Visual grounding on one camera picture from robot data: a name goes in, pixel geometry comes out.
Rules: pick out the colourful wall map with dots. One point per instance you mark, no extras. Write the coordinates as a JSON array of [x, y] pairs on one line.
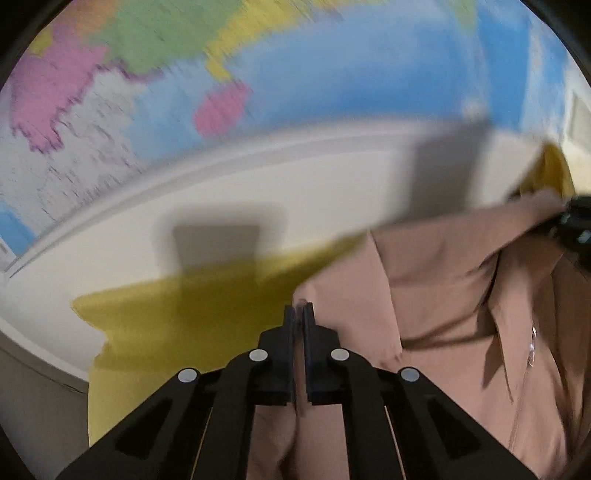
[[110, 89]]

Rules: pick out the pink coat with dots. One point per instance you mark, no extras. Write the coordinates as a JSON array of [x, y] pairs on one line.
[[493, 314]]

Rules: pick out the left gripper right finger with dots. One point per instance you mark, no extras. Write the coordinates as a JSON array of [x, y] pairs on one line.
[[398, 425]]

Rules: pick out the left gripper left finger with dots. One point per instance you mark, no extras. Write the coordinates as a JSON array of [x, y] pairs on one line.
[[197, 425]]

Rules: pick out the patterned yellow bed sheet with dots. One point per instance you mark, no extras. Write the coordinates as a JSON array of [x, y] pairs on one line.
[[200, 318]]

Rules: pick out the mustard yellow garment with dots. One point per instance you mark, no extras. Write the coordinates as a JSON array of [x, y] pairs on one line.
[[550, 170]]

